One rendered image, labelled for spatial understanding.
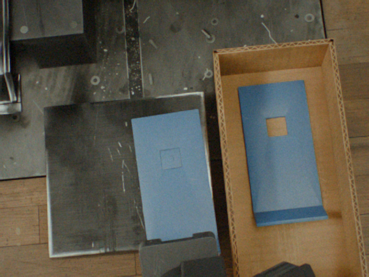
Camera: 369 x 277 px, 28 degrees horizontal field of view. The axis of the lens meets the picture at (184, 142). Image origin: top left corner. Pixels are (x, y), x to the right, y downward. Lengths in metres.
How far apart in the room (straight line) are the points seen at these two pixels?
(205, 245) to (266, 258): 0.15
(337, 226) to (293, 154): 0.09
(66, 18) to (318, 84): 0.27
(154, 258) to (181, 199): 0.14
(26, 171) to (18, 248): 0.08
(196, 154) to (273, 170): 0.08
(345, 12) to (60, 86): 0.32
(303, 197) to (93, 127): 0.23
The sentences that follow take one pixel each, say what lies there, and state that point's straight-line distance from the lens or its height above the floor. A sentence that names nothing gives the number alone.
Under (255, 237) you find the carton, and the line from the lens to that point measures 0.76.
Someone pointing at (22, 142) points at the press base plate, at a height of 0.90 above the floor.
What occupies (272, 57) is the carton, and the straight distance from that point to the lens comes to 0.77.
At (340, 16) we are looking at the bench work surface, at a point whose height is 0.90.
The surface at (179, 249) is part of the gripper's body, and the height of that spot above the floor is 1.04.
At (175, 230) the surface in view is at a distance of 0.74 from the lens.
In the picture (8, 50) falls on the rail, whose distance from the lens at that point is 0.75.
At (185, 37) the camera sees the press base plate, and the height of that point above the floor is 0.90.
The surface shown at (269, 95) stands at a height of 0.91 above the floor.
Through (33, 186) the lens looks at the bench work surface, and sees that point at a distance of 0.80.
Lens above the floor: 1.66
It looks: 75 degrees down
